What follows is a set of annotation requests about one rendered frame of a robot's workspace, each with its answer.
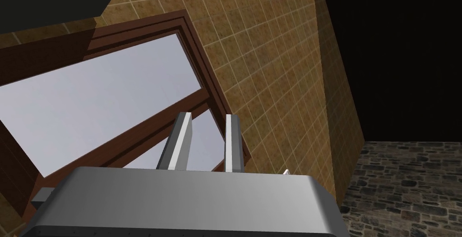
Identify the brown framed window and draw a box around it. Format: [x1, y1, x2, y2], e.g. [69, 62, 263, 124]
[0, 9, 252, 219]

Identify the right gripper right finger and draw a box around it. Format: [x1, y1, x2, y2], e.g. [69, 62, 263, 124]
[224, 114, 245, 174]

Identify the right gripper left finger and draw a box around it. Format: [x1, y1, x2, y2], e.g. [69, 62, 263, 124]
[156, 112, 193, 171]

